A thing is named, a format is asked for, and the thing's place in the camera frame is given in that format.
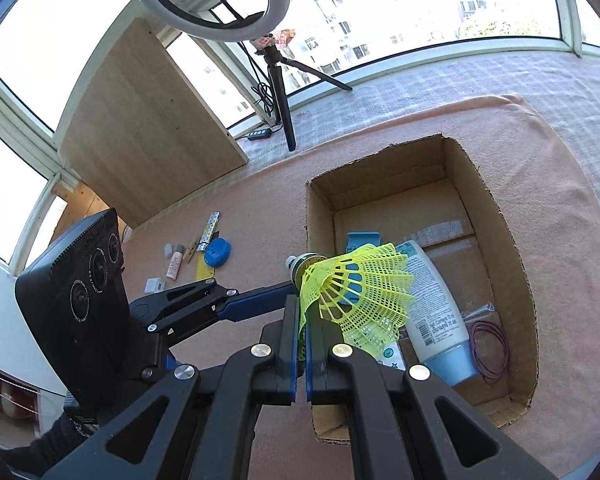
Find blue round tape measure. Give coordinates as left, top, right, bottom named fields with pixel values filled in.
left=203, top=239, right=233, bottom=267

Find patterned white lighter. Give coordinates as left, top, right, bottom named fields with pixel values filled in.
left=198, top=211, right=221, bottom=253

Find star print tissue pack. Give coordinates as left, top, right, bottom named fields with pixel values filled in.
left=360, top=330, right=407, bottom=373

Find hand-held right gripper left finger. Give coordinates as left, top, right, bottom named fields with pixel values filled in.
left=42, top=294, right=306, bottom=480

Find black tripod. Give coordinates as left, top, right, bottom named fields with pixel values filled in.
left=254, top=32, right=353, bottom=152

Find blue phone stand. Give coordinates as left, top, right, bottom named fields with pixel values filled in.
left=344, top=231, right=382, bottom=257

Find apartment buildings outside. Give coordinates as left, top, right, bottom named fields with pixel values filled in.
left=300, top=0, right=481, bottom=76

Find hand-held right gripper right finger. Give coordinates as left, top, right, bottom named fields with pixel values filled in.
left=305, top=305, right=556, bottom=480

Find small pink bottle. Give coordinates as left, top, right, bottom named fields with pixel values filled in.
left=166, top=243, right=186, bottom=281

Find yellow shuttlecock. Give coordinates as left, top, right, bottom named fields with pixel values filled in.
left=286, top=243, right=415, bottom=361

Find cardboard box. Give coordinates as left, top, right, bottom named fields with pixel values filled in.
left=305, top=134, right=540, bottom=443

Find white ring light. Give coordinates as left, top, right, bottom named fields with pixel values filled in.
left=131, top=0, right=294, bottom=41

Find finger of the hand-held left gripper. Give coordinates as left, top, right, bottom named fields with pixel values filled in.
left=130, top=280, right=297, bottom=323
left=149, top=288, right=239, bottom=349

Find plaid cloth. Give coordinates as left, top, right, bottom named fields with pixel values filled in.
left=240, top=50, right=600, bottom=221

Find black ring light cable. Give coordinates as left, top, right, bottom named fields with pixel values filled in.
left=235, top=42, right=286, bottom=136

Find white lotion tube blue cap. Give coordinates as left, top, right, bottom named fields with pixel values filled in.
left=396, top=240, right=480, bottom=386

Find purple rubber bands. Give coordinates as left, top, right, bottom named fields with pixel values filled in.
left=469, top=321, right=510, bottom=386

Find large light wooden board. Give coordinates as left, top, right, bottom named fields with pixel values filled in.
left=60, top=16, right=249, bottom=229

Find white window frame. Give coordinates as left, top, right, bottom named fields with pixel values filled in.
left=0, top=0, right=600, bottom=271

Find pine wood panel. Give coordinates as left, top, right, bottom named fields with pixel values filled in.
left=50, top=180, right=128, bottom=256

